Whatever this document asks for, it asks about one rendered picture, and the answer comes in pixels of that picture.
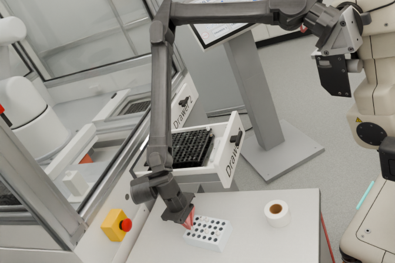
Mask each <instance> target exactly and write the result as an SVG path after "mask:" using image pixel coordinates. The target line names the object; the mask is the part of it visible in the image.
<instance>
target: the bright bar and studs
mask: <svg viewBox="0 0 395 263"><path fill-rule="evenodd" d="M219 144H220V139H219V140H216V143H215V145H214V148H213V150H212V153H211V155H210V158H209V160H210V161H214V159H215V155H216V153H217V150H218V148H219Z"/></svg>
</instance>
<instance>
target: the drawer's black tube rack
mask: <svg viewBox="0 0 395 263"><path fill-rule="evenodd" d="M206 130H207V129H203V130H194V131H186V132H181V133H172V139H173V140H172V148H173V164H172V168H173V169H179V168H193V167H203V165H204V163H205V161H206V158H207V155H208V153H209V150H210V148H211V145H212V144H213V140H214V138H215V135H214V134H213V136H212V137H210V136H209V138H208V140H207V143H206V145H205V148H204V150H203V153H202V155H201V157H200V160H199V161H198V162H193V160H194V158H195V155H196V153H197V151H198V149H199V146H200V145H201V142H202V139H203V137H204V135H205V133H206ZM203 133H204V134H203ZM144 166H148V164H147V162H145V164H144Z"/></svg>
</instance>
